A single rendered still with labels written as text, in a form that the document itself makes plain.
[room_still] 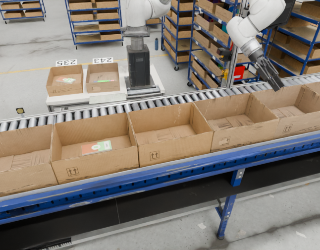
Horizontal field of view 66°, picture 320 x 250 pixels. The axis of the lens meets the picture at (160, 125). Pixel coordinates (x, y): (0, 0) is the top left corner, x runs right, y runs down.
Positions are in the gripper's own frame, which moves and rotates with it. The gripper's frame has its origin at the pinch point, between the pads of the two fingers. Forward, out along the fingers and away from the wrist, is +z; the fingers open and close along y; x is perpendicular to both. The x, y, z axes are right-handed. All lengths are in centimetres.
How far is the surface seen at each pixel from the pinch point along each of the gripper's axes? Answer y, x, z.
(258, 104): -8.0, -20.6, 5.2
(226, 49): -56, -45, -43
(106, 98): 26, -110, -65
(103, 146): 72, -64, -24
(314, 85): -56, -7, 16
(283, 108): -36.9, -24.8, 18.3
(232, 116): -5.3, -39.1, 3.0
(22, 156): 106, -83, -42
